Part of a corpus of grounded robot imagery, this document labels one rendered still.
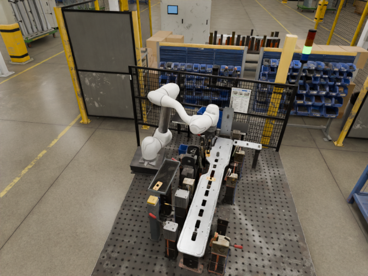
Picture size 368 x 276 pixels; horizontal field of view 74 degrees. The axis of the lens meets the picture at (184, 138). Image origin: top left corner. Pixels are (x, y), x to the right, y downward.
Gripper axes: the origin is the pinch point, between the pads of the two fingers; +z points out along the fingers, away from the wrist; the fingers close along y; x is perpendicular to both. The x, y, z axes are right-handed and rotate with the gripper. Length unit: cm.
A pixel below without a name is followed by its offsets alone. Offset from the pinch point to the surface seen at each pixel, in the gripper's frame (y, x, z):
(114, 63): -153, 225, 11
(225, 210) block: 15, -42, 23
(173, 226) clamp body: -22, -62, 20
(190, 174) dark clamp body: -13.3, -10.3, 20.7
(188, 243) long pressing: -11, -70, 26
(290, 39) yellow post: 72, 86, -70
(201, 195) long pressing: -3.6, -27.4, 26.3
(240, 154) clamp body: 33.3, 25.6, 23.0
